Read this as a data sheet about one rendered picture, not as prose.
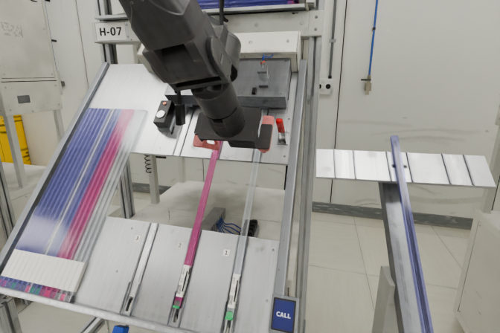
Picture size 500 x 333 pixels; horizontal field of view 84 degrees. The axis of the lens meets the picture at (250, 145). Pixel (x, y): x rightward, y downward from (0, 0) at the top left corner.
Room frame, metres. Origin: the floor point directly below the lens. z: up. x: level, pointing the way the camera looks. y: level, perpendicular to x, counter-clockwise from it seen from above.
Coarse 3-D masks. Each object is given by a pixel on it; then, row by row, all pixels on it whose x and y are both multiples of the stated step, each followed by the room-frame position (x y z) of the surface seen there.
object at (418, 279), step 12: (396, 144) 0.58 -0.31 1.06; (396, 156) 0.56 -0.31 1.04; (396, 168) 0.54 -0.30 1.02; (408, 204) 0.48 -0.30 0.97; (408, 216) 0.46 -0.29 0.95; (408, 228) 0.45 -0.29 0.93; (408, 240) 0.43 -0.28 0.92; (408, 252) 0.42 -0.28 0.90; (420, 264) 0.40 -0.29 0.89; (420, 276) 0.39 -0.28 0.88; (420, 288) 0.38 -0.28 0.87; (420, 300) 0.36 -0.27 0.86; (420, 312) 0.35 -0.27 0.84; (420, 324) 0.35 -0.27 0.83
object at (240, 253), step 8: (264, 112) 0.74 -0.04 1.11; (256, 152) 0.66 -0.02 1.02; (256, 160) 0.65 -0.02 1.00; (256, 168) 0.63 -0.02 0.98; (256, 176) 0.62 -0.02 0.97; (248, 192) 0.59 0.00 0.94; (248, 200) 0.58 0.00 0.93; (248, 208) 0.57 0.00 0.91; (248, 216) 0.55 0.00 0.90; (248, 224) 0.54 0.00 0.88; (240, 232) 0.53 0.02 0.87; (240, 240) 0.52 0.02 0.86; (240, 248) 0.51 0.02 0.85; (240, 256) 0.50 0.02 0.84; (240, 264) 0.49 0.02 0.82; (240, 272) 0.48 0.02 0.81; (232, 312) 0.43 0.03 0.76
